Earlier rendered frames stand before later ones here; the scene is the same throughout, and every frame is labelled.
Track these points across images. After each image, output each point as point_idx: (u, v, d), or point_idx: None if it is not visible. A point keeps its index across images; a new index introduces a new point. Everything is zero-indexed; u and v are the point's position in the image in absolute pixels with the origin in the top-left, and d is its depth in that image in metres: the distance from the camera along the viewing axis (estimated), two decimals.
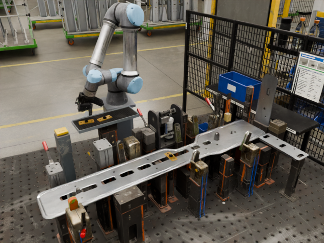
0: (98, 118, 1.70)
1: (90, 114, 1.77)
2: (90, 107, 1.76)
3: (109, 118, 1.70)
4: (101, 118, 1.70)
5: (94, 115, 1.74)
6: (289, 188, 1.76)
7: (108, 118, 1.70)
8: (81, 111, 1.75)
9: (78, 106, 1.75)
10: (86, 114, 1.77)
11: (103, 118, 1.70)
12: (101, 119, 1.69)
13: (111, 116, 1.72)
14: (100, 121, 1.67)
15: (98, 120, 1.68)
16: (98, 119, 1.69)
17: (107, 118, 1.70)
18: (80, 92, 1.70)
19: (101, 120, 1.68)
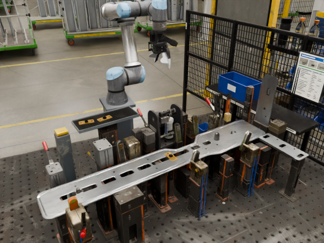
0: (98, 118, 1.70)
1: (168, 53, 1.58)
2: (166, 45, 1.58)
3: (109, 118, 1.70)
4: (101, 118, 1.70)
5: (94, 115, 1.74)
6: (289, 188, 1.76)
7: (108, 118, 1.70)
8: (158, 52, 1.58)
9: (153, 48, 1.58)
10: (163, 55, 1.59)
11: (103, 118, 1.70)
12: (101, 119, 1.69)
13: (111, 116, 1.72)
14: (100, 121, 1.67)
15: (98, 120, 1.68)
16: (98, 119, 1.69)
17: (107, 118, 1.70)
18: (150, 31, 1.55)
19: (101, 120, 1.68)
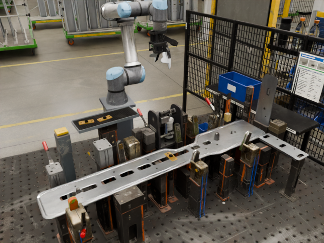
0: (98, 118, 1.70)
1: (168, 53, 1.58)
2: (166, 45, 1.58)
3: (109, 118, 1.70)
4: (101, 118, 1.70)
5: (94, 115, 1.74)
6: (289, 188, 1.76)
7: (108, 118, 1.70)
8: (158, 52, 1.58)
9: (153, 48, 1.58)
10: (164, 55, 1.59)
11: (103, 118, 1.70)
12: (101, 119, 1.69)
13: (111, 116, 1.72)
14: (100, 121, 1.67)
15: (98, 120, 1.68)
16: (98, 119, 1.69)
17: (107, 118, 1.70)
18: (151, 31, 1.55)
19: (101, 120, 1.68)
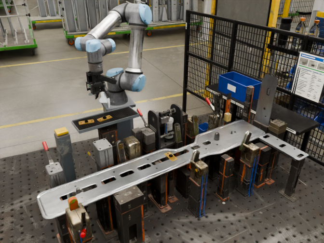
0: (98, 118, 1.70)
1: (107, 92, 1.57)
2: (103, 85, 1.57)
3: (109, 118, 1.70)
4: (101, 118, 1.70)
5: (94, 115, 1.74)
6: (289, 188, 1.76)
7: (108, 118, 1.70)
8: (96, 93, 1.56)
9: (90, 89, 1.56)
10: (102, 95, 1.58)
11: (103, 118, 1.70)
12: (101, 119, 1.69)
13: (111, 116, 1.72)
14: (100, 121, 1.67)
15: (98, 120, 1.68)
16: (98, 119, 1.69)
17: (107, 118, 1.70)
18: (86, 72, 1.53)
19: (101, 120, 1.68)
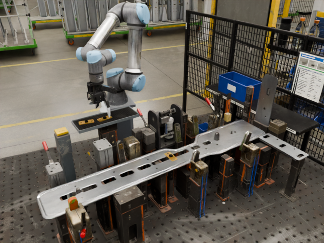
0: (98, 118, 1.70)
1: (107, 102, 1.60)
2: (104, 95, 1.59)
3: (109, 118, 1.70)
4: (101, 118, 1.70)
5: (94, 115, 1.74)
6: (289, 188, 1.76)
7: (108, 118, 1.70)
8: (97, 102, 1.59)
9: (91, 99, 1.59)
10: (102, 105, 1.60)
11: (103, 118, 1.70)
12: (101, 119, 1.69)
13: (111, 116, 1.72)
14: (100, 121, 1.67)
15: (98, 120, 1.68)
16: (98, 119, 1.69)
17: (107, 118, 1.70)
18: (87, 82, 1.55)
19: (101, 120, 1.68)
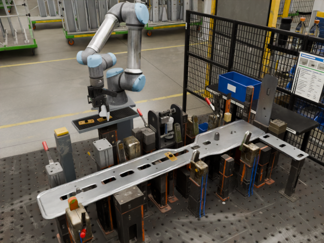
0: (98, 118, 1.70)
1: (107, 107, 1.62)
2: (105, 99, 1.61)
3: (109, 118, 1.70)
4: (101, 118, 1.70)
5: (94, 115, 1.74)
6: (289, 188, 1.76)
7: (108, 118, 1.70)
8: (97, 106, 1.60)
9: (92, 102, 1.60)
10: (102, 109, 1.62)
11: (103, 118, 1.70)
12: (101, 119, 1.69)
13: (111, 116, 1.72)
14: (100, 121, 1.67)
15: (98, 120, 1.68)
16: (98, 119, 1.69)
17: (107, 118, 1.70)
18: (87, 86, 1.57)
19: (101, 120, 1.68)
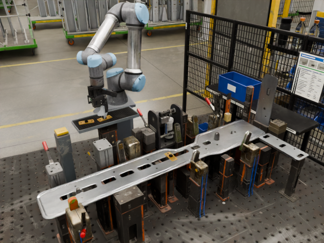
0: (98, 118, 1.70)
1: (106, 108, 1.63)
2: (105, 101, 1.61)
3: (109, 118, 1.70)
4: (101, 118, 1.70)
5: (94, 115, 1.74)
6: (289, 188, 1.76)
7: (108, 118, 1.70)
8: (97, 106, 1.60)
9: (92, 102, 1.60)
10: (101, 109, 1.64)
11: (103, 118, 1.70)
12: (101, 119, 1.69)
13: (111, 116, 1.72)
14: (100, 121, 1.67)
15: (98, 120, 1.68)
16: (98, 119, 1.69)
17: (107, 118, 1.70)
18: (87, 86, 1.57)
19: (101, 120, 1.68)
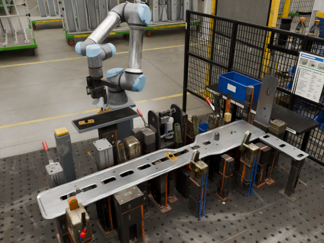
0: (97, 110, 1.67)
1: (105, 100, 1.61)
2: (104, 92, 1.58)
3: (108, 110, 1.67)
4: (100, 110, 1.67)
5: (94, 115, 1.74)
6: (289, 188, 1.76)
7: (107, 110, 1.67)
8: (96, 97, 1.57)
9: (91, 93, 1.57)
10: (100, 100, 1.61)
11: (102, 110, 1.67)
12: (100, 111, 1.66)
13: (110, 108, 1.69)
14: (99, 113, 1.64)
15: (97, 112, 1.65)
16: (97, 111, 1.66)
17: (106, 110, 1.67)
18: (87, 76, 1.54)
19: (100, 112, 1.65)
